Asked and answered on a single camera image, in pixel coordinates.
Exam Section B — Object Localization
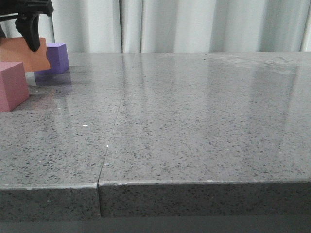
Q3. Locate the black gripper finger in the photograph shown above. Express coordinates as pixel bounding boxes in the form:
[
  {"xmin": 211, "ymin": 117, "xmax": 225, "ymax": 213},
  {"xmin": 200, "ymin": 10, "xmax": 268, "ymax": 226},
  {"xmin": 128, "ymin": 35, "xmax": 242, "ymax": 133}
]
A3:
[{"xmin": 15, "ymin": 13, "xmax": 40, "ymax": 52}]

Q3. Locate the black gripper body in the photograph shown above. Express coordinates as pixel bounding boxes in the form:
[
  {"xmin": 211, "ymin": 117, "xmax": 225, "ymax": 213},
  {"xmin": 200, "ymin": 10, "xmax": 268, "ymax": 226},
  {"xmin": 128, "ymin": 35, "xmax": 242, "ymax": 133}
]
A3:
[{"xmin": 0, "ymin": 0, "xmax": 54, "ymax": 16}]

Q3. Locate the orange foam cube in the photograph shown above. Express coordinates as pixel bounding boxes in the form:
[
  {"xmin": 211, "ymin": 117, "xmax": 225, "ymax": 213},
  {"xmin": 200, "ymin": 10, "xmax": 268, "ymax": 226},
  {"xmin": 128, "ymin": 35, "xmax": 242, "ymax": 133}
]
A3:
[{"xmin": 0, "ymin": 37, "xmax": 51, "ymax": 72}]

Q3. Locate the purple foam cube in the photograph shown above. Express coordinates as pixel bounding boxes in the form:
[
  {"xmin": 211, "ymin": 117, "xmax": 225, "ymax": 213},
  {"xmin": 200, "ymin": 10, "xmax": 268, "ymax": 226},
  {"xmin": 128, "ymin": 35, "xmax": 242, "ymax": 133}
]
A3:
[{"xmin": 35, "ymin": 43, "xmax": 69, "ymax": 74}]

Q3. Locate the grey-green pleated curtain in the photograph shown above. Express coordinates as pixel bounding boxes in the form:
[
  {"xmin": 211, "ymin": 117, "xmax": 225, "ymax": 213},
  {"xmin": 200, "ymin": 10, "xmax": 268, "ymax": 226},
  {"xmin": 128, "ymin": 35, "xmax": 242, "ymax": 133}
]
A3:
[{"xmin": 0, "ymin": 0, "xmax": 311, "ymax": 54}]

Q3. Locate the red foam cube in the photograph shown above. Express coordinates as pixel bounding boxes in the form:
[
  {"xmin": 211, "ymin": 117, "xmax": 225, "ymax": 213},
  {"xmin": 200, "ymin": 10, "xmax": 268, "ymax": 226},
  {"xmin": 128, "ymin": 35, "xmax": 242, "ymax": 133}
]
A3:
[{"xmin": 0, "ymin": 62, "xmax": 30, "ymax": 112}]

